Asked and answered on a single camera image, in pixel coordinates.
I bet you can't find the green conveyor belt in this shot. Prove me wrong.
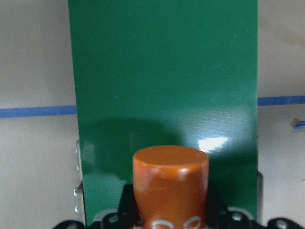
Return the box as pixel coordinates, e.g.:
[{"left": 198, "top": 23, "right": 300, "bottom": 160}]
[{"left": 68, "top": 0, "right": 258, "bottom": 225}]

